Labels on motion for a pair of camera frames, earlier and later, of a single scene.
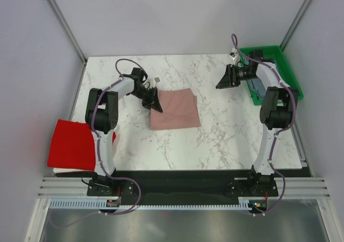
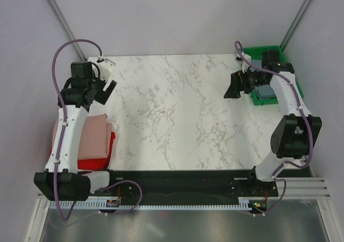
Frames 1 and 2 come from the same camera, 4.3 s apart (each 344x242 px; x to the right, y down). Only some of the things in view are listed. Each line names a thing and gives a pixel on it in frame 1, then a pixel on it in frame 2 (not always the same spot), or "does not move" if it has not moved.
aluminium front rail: (289, 187) does not move
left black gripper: (153, 102) -> (102, 95)
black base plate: (162, 186) does not move
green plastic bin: (276, 53) does not move
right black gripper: (229, 79) -> (238, 84)
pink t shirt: (179, 108) -> (94, 137)
